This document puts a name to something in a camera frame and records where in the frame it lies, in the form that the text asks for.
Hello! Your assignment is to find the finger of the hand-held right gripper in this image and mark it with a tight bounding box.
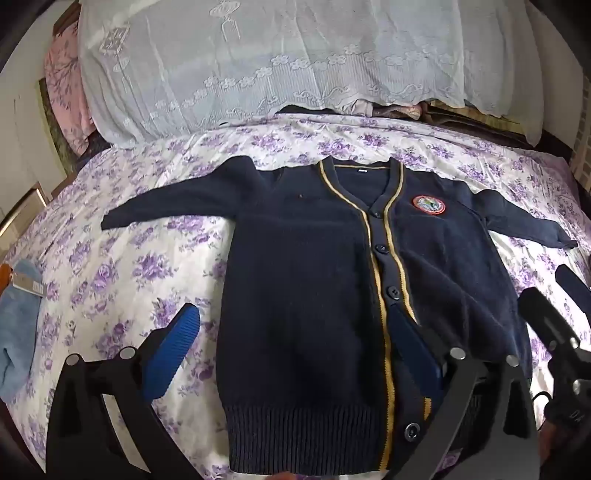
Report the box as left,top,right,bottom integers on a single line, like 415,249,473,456
555,265,591,303
517,287,580,354

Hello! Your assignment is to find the pink floral cloth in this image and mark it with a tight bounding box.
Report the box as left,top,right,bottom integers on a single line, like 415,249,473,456
44,22,96,156

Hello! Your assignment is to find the navy knit cardigan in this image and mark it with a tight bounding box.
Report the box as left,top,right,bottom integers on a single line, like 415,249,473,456
100,156,579,476

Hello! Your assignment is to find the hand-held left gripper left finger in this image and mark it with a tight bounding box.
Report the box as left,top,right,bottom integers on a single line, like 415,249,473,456
46,304,204,480

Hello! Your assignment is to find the white lace cover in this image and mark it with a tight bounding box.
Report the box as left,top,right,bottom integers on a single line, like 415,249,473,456
76,0,544,149

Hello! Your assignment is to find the light blue towel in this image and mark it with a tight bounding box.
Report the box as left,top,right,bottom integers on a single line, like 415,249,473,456
0,259,44,401

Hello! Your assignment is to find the white tag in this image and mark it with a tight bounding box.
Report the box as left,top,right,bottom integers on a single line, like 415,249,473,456
9,272,45,297

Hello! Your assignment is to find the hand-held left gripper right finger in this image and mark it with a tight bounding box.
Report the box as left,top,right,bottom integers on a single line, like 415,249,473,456
387,305,542,480

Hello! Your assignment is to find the purple floral bed sheet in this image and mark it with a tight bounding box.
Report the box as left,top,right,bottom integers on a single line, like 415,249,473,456
0,113,591,480

